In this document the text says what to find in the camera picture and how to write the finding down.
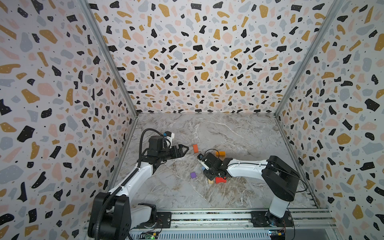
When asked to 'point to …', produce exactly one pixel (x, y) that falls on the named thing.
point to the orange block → (221, 154)
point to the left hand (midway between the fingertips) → (183, 147)
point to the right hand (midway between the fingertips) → (205, 168)
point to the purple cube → (193, 175)
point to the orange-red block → (195, 148)
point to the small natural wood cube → (210, 182)
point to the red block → (220, 180)
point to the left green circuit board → (152, 236)
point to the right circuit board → (277, 234)
